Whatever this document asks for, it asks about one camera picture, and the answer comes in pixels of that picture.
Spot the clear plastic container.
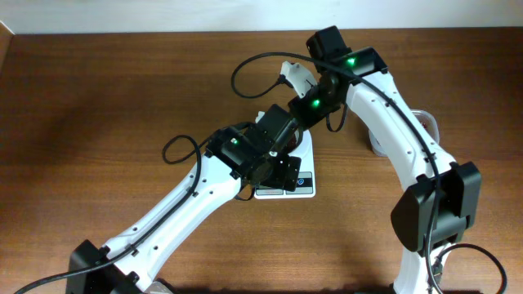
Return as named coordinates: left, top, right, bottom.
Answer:
left=369, top=109, right=440, bottom=157

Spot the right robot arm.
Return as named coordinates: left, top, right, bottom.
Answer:
left=280, top=26, right=481, bottom=293

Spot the white digital kitchen scale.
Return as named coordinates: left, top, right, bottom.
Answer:
left=254, top=131, right=316, bottom=200

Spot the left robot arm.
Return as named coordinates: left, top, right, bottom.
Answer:
left=65, top=105, right=304, bottom=293

